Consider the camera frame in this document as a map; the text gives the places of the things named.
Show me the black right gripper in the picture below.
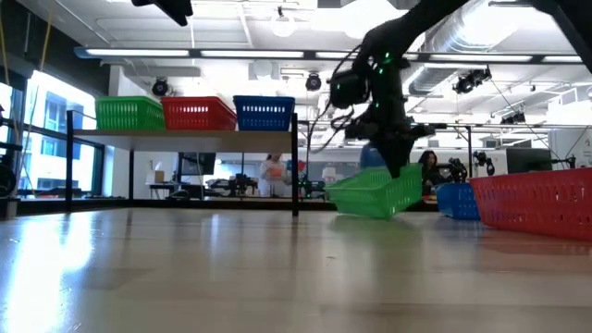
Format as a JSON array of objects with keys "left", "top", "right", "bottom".
[{"left": 344, "top": 110, "right": 436, "bottom": 179}]

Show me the silver ceiling duct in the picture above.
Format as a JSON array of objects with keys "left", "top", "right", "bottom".
[{"left": 406, "top": 0, "right": 537, "bottom": 96}]

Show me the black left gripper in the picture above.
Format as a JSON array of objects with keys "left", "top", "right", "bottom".
[{"left": 130, "top": 0, "right": 194, "bottom": 28}]

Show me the round white pendant lamp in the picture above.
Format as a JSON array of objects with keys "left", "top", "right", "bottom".
[{"left": 270, "top": 6, "right": 297, "bottom": 38}]

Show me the yellow hanging cable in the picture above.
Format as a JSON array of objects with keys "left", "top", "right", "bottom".
[{"left": 39, "top": 13, "right": 53, "bottom": 70}]

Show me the wooden shelf with black frame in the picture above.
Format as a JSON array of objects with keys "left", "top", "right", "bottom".
[{"left": 64, "top": 109, "right": 301, "bottom": 217}]

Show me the red plastic basket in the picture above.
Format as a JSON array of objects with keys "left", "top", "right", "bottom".
[
  {"left": 469, "top": 166, "right": 592, "bottom": 242},
  {"left": 160, "top": 99, "right": 238, "bottom": 131},
  {"left": 160, "top": 95, "right": 232, "bottom": 105}
]

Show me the white ceiling unit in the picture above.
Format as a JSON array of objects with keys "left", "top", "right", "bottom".
[{"left": 247, "top": 59, "right": 278, "bottom": 82}]

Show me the black monitor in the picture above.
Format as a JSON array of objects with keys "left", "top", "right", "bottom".
[
  {"left": 179, "top": 152, "right": 217, "bottom": 176},
  {"left": 505, "top": 147, "right": 554, "bottom": 175}
]

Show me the black ceiling track light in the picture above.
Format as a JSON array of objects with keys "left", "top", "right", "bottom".
[
  {"left": 499, "top": 110, "right": 527, "bottom": 125},
  {"left": 452, "top": 68, "right": 493, "bottom": 95}
]

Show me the long LED light bar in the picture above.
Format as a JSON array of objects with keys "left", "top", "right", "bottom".
[{"left": 73, "top": 45, "right": 592, "bottom": 66}]

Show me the black background rig frame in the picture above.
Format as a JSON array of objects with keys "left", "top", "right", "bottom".
[{"left": 295, "top": 119, "right": 592, "bottom": 186}]

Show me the person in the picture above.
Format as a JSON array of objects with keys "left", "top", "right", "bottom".
[
  {"left": 418, "top": 150, "right": 443, "bottom": 195},
  {"left": 258, "top": 154, "right": 290, "bottom": 198}
]

